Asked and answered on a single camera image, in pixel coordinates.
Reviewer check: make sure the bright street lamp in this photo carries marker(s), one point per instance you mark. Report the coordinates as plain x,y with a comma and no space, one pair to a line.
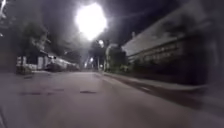
90,20

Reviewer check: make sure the pale pavement strip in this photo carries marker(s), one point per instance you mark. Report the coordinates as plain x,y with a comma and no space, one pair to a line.
156,84

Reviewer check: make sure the long pale building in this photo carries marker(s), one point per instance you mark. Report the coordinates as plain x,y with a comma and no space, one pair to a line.
166,46

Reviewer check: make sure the dark tree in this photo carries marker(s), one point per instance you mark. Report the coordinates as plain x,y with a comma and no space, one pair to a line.
33,40
115,56

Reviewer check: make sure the grey asphalt road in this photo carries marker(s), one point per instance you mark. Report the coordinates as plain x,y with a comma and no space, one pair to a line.
83,106

